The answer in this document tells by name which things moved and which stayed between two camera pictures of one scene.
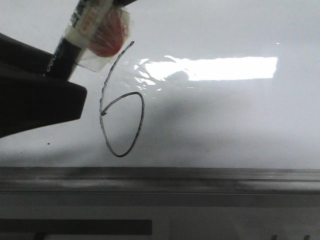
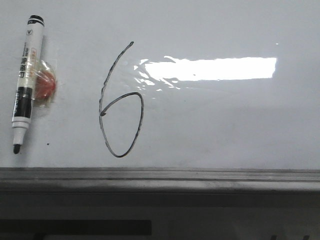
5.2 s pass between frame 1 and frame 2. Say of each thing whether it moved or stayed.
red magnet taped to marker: moved
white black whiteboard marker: moved
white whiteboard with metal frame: stayed
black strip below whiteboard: stayed
